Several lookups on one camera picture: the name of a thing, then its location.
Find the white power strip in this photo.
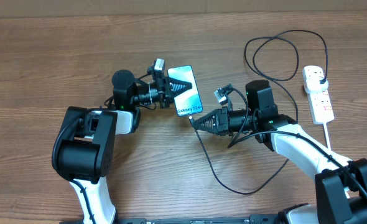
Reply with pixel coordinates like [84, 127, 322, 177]
[301, 65, 335, 126]

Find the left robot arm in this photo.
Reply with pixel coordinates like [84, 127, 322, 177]
[52, 66, 197, 223]

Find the white charger plug adapter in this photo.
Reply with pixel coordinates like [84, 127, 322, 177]
[304, 77, 329, 94]

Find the Galaxy S24+ smartphone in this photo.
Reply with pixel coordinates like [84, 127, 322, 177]
[167, 65, 203, 116]

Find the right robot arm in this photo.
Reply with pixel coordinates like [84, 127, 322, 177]
[190, 80, 367, 223]

